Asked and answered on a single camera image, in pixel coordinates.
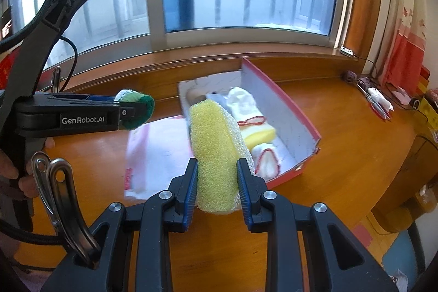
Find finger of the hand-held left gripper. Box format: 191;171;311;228
34;93;119;104
114;102;137;130

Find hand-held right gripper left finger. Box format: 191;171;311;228
41;158;200;292

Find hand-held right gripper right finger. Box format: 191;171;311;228
236;158;399;292

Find green white sock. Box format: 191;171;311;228
114;89;155;131

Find oblong yellow sponge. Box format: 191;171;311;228
189;103;255;215

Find yellow block sponge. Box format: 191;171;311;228
241;123;277;149

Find red cardboard box white lining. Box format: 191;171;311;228
177;56;322;190

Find person's left hand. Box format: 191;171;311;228
0;148;39;198

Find pink white tissue pack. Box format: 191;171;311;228
124;116;197;200

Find red bag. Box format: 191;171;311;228
0;5;24;91

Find white tissue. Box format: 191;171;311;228
368;87;394;111

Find colourful foam floor mat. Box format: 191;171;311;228
352;213;425;286

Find small white paper box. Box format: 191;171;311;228
390;88;411;101

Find yellow box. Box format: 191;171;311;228
416;80;438;138

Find red white curtain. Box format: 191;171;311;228
380;5;428;91

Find thin black cable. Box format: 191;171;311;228
60;36;79;91

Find black webbing strap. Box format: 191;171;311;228
0;0;96;101

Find sliding window metal frame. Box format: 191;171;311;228
0;0;358;74

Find red handled scissors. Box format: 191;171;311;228
358;82;392;122

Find black charger cable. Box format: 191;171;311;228
352;53;421;108

